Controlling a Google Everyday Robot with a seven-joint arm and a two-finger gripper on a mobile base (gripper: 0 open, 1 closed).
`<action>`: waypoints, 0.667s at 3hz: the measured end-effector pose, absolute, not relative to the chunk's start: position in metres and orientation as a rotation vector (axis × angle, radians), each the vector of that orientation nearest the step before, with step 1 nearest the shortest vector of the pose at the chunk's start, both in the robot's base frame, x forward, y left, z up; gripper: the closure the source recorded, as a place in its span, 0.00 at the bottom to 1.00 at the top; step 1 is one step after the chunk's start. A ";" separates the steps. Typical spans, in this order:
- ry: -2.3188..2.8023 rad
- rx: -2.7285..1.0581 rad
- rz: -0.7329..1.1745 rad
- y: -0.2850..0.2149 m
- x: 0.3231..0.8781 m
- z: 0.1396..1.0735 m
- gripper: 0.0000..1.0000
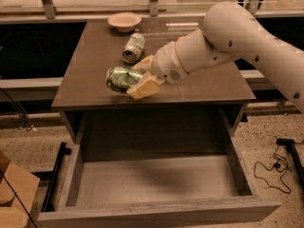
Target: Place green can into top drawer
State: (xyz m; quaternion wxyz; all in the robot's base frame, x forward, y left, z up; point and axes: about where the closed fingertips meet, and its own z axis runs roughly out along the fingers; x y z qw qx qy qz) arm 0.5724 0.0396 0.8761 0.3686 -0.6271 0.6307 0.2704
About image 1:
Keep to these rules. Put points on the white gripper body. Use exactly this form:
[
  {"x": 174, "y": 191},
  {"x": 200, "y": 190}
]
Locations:
[{"x": 167, "y": 64}]

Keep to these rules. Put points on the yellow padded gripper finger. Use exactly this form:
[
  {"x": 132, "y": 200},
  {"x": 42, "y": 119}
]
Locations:
[
  {"x": 145, "y": 64},
  {"x": 147, "y": 86}
]

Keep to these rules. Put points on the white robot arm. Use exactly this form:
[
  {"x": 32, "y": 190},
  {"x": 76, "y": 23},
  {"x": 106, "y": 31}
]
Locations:
[{"x": 229, "y": 32}]

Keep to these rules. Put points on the grey cabinet with glossy top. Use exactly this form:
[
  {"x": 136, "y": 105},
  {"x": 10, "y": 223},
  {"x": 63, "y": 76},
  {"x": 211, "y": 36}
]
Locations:
[{"x": 154, "y": 120}]

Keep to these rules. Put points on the open grey top drawer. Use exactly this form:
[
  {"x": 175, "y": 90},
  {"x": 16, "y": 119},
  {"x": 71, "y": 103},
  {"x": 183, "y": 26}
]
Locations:
[{"x": 159, "y": 167}]

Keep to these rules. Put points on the beige bowl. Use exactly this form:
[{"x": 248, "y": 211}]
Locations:
[{"x": 124, "y": 21}]

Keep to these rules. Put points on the black left floor bar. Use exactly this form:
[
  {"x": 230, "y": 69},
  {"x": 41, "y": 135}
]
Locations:
[{"x": 47, "y": 204}]

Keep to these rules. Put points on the black floor bar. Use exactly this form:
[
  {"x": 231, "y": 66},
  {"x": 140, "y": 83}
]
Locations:
[
  {"x": 47, "y": 204},
  {"x": 290, "y": 146}
]

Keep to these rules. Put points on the black right floor bar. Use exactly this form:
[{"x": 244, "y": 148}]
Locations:
[{"x": 290, "y": 146}]

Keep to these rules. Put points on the cardboard box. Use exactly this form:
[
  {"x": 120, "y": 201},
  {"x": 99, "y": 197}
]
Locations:
[{"x": 17, "y": 192}]

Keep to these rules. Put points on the metal window frame rail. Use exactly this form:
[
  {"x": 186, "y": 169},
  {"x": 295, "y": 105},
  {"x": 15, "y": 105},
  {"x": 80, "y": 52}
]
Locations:
[{"x": 95, "y": 11}]

